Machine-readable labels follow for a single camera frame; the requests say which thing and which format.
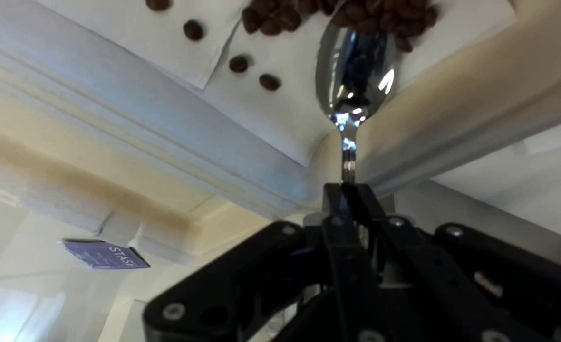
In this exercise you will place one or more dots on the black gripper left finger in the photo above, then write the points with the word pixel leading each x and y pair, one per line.
pixel 254 286

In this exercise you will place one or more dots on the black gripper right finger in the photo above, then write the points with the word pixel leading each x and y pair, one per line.
pixel 482 286

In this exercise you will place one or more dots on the shiny metal spoon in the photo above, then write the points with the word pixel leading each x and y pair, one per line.
pixel 357 69

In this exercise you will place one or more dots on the purple tea bag packet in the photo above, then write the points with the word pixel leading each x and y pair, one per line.
pixel 106 255

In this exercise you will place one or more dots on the white foam clamshell container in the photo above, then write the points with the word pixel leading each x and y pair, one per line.
pixel 134 126

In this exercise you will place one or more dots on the pile of coffee beans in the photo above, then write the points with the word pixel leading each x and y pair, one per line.
pixel 281 16

